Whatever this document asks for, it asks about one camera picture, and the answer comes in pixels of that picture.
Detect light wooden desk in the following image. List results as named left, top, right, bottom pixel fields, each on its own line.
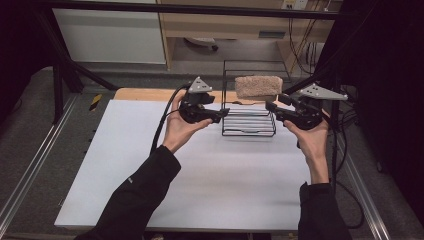
left=155, top=0, right=344, bottom=73

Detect office chair base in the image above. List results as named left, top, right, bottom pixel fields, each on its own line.
left=183, top=36, right=220, bottom=52

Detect aluminium floor rail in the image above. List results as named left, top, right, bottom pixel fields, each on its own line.
left=0, top=94, right=79, bottom=231
left=336, top=133, right=392, bottom=240

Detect left hand-held gripper cable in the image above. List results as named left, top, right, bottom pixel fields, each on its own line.
left=149, top=82, right=192, bottom=156

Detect black wire rack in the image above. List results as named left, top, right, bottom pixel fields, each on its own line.
left=220, top=59, right=293, bottom=138

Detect right hand-held gripper cable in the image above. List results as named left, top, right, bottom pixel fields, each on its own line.
left=327, top=109, right=365, bottom=231

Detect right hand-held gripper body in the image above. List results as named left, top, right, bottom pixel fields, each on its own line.
left=275, top=82, right=349, bottom=131

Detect white wall socket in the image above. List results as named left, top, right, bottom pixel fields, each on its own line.
left=281, top=0, right=310, bottom=11

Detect yellow black tape marker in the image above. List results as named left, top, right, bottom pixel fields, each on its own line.
left=88, top=93, right=104, bottom=112

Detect hanging black cables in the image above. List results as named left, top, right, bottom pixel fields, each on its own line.
left=287, top=15, right=322, bottom=76

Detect hand-held gripper cable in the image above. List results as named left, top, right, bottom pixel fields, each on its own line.
left=149, top=82, right=192, bottom=156
left=327, top=109, right=365, bottom=231

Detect black floor cables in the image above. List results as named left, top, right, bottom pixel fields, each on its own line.
left=333, top=84, right=360, bottom=143

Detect person's right hand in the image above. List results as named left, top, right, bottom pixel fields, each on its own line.
left=283, top=109, right=332, bottom=168

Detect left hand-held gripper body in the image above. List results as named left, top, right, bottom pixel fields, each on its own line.
left=178, top=76, right=222, bottom=125

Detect brown towel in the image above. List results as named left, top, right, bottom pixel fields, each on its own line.
left=234, top=75, right=284, bottom=102

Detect white table cover sheet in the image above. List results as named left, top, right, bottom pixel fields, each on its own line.
left=54, top=99, right=313, bottom=233

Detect person's left hand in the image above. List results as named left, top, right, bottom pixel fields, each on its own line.
left=161, top=91, right=214, bottom=155

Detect white cabinet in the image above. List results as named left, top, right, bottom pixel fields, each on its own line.
left=52, top=7, right=167, bottom=65

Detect black metal frame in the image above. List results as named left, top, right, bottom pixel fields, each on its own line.
left=31, top=0, right=359, bottom=132

